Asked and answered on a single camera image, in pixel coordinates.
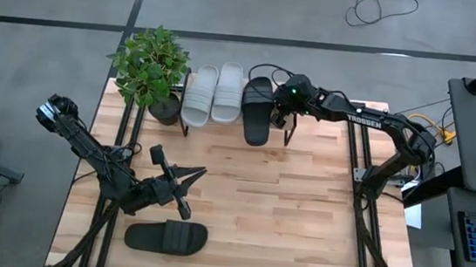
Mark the black slanted beam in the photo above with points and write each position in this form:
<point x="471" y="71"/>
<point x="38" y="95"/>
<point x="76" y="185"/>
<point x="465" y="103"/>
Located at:
<point x="429" y="191"/>

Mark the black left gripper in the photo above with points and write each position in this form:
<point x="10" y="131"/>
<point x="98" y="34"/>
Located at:
<point x="158" y="191"/>

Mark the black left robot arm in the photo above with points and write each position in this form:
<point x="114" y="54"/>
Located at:
<point x="83" y="145"/>

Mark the grey slide sandal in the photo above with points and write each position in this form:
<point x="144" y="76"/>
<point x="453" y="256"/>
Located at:
<point x="227" y="95"/>
<point x="199" y="99"/>

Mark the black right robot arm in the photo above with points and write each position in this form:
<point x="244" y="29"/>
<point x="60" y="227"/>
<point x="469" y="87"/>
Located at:
<point x="370" y="120"/>

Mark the black aluminium rig frame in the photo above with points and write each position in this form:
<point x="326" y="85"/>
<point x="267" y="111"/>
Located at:
<point x="362" y="226"/>

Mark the wooden shelf black metal legs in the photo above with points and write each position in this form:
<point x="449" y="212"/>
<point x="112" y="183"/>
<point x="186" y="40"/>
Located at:
<point x="194" y="82"/>

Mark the black slide sandal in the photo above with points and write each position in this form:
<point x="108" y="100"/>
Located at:
<point x="166" y="237"/>
<point x="257" y="113"/>

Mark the green plant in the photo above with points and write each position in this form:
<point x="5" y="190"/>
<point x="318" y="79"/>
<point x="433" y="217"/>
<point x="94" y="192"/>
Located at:
<point x="148" y="68"/>

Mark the white paper sheet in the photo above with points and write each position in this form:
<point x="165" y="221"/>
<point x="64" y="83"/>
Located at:
<point x="414" y="216"/>

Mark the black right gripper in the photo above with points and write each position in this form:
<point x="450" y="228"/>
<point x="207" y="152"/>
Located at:
<point x="282" y="119"/>

